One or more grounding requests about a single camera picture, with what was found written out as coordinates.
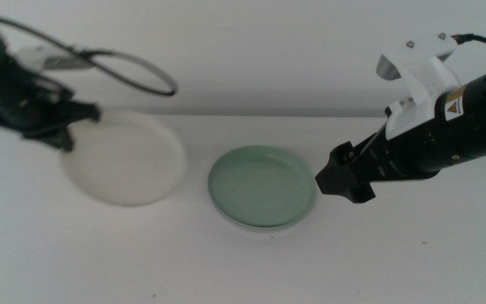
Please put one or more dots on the white shallow bowl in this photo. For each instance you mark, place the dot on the white shallow bowl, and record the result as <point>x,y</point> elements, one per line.
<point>129,164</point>

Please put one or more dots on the pale green shallow bowl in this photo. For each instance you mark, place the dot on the pale green shallow bowl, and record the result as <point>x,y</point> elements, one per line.
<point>260,186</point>

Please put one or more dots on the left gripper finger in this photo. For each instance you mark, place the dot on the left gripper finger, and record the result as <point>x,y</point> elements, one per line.
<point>66,139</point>
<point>46,136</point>

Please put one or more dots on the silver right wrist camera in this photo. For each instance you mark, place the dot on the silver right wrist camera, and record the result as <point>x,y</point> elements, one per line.
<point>386,69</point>

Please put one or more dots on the grey shallow bowl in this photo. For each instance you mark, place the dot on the grey shallow bowl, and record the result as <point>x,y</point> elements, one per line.
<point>264,230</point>

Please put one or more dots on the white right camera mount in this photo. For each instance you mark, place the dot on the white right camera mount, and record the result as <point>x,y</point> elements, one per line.
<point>424,80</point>

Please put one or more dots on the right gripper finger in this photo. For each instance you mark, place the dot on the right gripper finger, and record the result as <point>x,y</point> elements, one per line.
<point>336,186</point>
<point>338,171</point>

